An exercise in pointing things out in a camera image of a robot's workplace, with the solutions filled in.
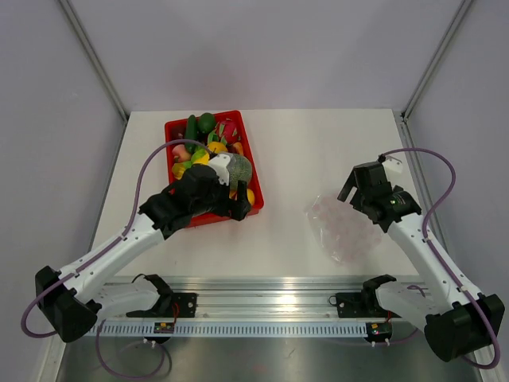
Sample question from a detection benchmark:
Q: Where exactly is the right aluminium frame post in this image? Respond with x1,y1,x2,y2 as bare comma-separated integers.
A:
400,0,476,123

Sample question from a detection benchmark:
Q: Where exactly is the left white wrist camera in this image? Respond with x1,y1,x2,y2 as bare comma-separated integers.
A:
208,153,231,185

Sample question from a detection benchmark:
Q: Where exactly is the dark red apple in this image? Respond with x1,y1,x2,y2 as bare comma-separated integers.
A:
170,125,186,140

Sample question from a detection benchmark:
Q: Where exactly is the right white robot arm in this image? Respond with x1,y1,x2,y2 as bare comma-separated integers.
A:
338,162,505,364

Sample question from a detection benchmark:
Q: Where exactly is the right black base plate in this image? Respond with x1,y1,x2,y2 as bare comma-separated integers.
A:
328,275,397,320

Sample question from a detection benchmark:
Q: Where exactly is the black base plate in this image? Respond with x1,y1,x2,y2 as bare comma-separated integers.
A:
126,274,197,318
328,275,397,320

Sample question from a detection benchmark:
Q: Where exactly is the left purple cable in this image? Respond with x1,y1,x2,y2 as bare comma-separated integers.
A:
20,138,218,378

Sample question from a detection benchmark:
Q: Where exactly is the green avocado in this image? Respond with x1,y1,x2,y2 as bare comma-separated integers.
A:
197,112,216,134

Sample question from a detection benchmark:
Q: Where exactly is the yellow banana bunch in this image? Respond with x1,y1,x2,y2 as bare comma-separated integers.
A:
171,161,192,180

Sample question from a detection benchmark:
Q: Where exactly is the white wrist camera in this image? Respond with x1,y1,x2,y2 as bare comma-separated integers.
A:
208,153,231,185
378,154,404,175

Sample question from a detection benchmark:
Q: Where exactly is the clear zip top bag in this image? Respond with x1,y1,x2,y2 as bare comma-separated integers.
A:
304,193,382,267

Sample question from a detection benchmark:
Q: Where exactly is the aluminium mounting rail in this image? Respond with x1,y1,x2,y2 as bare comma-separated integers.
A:
99,275,434,319

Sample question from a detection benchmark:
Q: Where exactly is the white slotted cable duct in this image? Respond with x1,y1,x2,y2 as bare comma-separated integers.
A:
87,321,367,338

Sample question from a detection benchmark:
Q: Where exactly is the left aluminium frame post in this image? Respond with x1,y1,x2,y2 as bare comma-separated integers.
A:
56,0,130,125

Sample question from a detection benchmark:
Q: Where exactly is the orange yellow round fruit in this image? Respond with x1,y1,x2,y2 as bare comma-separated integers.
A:
247,189,255,206

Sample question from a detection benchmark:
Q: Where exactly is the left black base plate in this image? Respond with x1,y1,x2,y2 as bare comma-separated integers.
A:
126,274,197,318

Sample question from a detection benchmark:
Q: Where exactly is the yellow pear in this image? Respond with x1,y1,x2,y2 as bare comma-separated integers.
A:
191,149,210,166

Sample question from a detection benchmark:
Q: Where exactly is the aluminium frame post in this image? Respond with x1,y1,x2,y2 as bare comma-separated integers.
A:
400,0,476,123
56,0,130,125

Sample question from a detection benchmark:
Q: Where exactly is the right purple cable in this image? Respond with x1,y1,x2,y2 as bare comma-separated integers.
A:
379,147,501,368

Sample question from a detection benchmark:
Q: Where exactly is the netted green melon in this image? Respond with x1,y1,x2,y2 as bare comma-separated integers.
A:
226,153,253,190

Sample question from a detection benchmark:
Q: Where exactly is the purple cable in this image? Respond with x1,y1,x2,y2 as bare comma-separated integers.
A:
20,138,218,378
379,147,501,368

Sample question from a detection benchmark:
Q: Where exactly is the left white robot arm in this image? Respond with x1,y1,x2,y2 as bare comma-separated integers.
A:
35,164,252,343

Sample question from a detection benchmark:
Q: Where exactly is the dark green cucumber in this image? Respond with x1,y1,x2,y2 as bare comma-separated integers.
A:
185,115,198,154

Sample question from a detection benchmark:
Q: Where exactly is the pink dragon fruit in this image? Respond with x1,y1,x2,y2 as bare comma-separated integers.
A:
216,119,241,146

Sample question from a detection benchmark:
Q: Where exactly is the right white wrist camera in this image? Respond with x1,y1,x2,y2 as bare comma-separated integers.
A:
378,154,404,175

